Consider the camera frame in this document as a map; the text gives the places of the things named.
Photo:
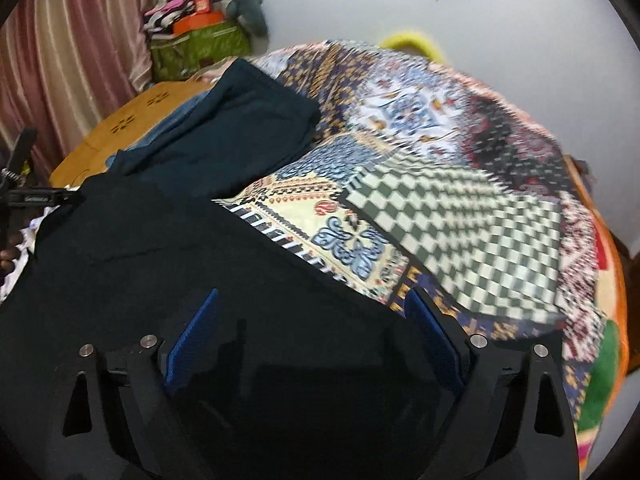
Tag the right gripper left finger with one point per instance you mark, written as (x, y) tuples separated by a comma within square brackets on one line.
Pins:
[(71, 409)]

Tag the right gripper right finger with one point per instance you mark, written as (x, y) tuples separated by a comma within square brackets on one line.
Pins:
[(511, 418)]

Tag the black pants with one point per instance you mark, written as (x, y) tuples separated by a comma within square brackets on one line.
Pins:
[(300, 377)]

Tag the left hand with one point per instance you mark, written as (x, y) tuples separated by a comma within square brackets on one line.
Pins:
[(8, 258)]

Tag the blue jeans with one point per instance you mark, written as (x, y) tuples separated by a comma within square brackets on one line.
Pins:
[(160, 124)]

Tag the striped pink curtain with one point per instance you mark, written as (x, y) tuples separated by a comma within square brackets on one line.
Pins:
[(65, 66)]

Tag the bamboo lap desk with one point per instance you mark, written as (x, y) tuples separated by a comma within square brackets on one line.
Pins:
[(127, 125)]

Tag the green fabric storage box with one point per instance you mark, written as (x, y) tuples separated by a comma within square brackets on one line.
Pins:
[(179, 58)]

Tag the dark teal folded pants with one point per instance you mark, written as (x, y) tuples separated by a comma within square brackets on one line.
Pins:
[(246, 127)]

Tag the orange box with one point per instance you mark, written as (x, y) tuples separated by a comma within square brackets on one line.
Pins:
[(196, 21)]

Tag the patchwork patterned bedspread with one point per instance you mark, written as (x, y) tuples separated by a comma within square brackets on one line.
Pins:
[(422, 176)]

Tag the yellow bed headboard rail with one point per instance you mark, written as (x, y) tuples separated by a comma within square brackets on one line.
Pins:
[(411, 41)]

